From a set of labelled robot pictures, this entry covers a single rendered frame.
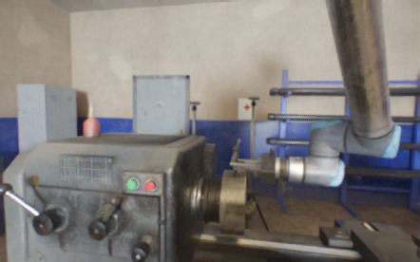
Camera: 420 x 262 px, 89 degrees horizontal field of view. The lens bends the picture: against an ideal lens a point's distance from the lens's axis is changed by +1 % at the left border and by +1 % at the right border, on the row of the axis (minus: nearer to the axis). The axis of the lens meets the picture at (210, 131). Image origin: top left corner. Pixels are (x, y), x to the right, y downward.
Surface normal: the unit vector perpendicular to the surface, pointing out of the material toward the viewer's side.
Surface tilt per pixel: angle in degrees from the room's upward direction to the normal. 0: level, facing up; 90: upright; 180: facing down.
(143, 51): 90
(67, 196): 90
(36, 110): 90
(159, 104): 90
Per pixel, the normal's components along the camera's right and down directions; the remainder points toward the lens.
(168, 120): -0.17, 0.07
